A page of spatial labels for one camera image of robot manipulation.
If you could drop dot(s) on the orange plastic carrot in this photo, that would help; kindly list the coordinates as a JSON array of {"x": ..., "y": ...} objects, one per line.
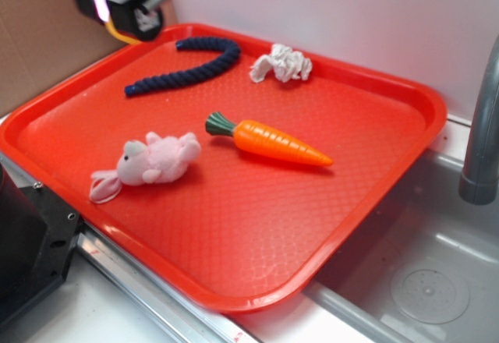
[{"x": 263, "y": 140}]

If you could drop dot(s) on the crumpled white paper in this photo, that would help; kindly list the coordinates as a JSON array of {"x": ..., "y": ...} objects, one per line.
[{"x": 286, "y": 64}]

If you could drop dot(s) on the grey faucet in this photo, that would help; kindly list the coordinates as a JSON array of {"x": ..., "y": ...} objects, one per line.
[{"x": 479, "y": 178}]

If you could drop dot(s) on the pink plush bunny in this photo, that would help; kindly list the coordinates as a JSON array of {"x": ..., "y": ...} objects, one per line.
[{"x": 156, "y": 160}]

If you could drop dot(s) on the sink drain cover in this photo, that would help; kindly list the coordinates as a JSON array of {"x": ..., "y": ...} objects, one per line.
[{"x": 429, "y": 292}]

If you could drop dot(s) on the brown cardboard panel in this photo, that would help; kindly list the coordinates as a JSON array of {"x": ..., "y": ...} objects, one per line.
[{"x": 43, "y": 42}]

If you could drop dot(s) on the red plastic tray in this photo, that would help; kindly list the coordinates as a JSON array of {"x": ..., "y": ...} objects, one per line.
[{"x": 238, "y": 232}]

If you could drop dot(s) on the grey sink basin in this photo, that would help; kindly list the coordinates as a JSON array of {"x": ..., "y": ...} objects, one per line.
[{"x": 421, "y": 218}]

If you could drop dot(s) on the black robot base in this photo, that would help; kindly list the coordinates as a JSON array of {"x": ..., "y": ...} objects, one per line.
[{"x": 39, "y": 232}]

